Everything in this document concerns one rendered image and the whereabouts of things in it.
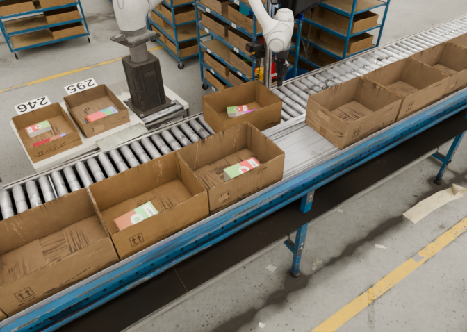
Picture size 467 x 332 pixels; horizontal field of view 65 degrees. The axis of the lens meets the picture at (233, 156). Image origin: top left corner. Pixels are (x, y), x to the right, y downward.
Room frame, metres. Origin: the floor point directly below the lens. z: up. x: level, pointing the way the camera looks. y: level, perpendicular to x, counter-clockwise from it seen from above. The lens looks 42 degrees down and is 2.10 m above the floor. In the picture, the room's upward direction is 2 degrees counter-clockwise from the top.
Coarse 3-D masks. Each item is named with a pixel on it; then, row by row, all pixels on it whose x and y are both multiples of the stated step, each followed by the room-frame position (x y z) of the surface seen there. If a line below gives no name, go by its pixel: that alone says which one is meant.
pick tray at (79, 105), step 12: (72, 96) 2.05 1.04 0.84; (84, 96) 2.09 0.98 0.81; (96, 96) 2.14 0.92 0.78; (108, 96) 2.15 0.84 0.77; (72, 108) 2.03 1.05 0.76; (84, 108) 2.02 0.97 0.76; (96, 108) 2.01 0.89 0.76; (120, 108) 1.98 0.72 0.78; (84, 120) 1.89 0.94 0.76; (96, 120) 1.76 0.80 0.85; (108, 120) 1.80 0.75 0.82; (120, 120) 1.84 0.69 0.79; (84, 132) 1.73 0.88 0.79; (96, 132) 1.74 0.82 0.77
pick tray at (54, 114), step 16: (32, 112) 1.88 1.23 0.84; (48, 112) 1.92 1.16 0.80; (64, 112) 1.87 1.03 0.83; (16, 128) 1.69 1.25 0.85; (64, 128) 1.80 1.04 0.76; (32, 144) 1.66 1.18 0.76; (48, 144) 1.56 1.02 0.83; (64, 144) 1.60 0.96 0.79; (80, 144) 1.65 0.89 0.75; (32, 160) 1.50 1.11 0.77
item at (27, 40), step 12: (0, 0) 4.37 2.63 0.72; (36, 0) 4.89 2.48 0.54; (24, 12) 4.46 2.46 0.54; (36, 12) 4.52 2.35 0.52; (0, 24) 4.31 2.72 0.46; (12, 24) 4.61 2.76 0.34; (24, 24) 4.60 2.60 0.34; (36, 24) 4.59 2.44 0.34; (48, 24) 4.58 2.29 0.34; (60, 24) 4.62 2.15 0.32; (12, 36) 4.73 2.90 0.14; (24, 36) 4.72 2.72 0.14; (36, 36) 4.70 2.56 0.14; (48, 36) 4.69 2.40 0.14; (72, 36) 4.67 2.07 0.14; (24, 48) 4.38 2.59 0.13
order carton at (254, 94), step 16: (256, 80) 2.05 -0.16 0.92; (208, 96) 1.89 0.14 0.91; (224, 96) 1.95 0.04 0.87; (240, 96) 2.00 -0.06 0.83; (256, 96) 2.04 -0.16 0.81; (272, 96) 1.89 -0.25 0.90; (208, 112) 1.79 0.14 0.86; (224, 112) 1.93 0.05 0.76; (256, 112) 1.72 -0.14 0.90; (272, 112) 1.77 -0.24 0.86; (224, 128) 1.62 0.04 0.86
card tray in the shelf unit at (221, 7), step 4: (200, 0) 3.46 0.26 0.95; (204, 0) 3.38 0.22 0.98; (208, 0) 3.31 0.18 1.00; (212, 0) 3.25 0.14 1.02; (216, 0) 3.19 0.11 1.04; (220, 0) 3.45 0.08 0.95; (224, 0) 3.45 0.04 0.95; (228, 0) 3.45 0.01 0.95; (208, 4) 3.32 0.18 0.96; (212, 4) 3.26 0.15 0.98; (216, 4) 3.19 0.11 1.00; (220, 4) 3.12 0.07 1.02; (224, 4) 3.14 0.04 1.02; (228, 4) 3.15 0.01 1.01; (212, 8) 3.26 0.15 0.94; (216, 8) 3.19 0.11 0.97; (220, 8) 3.13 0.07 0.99; (224, 8) 3.14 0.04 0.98; (220, 12) 3.13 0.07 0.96; (224, 12) 3.14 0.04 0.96
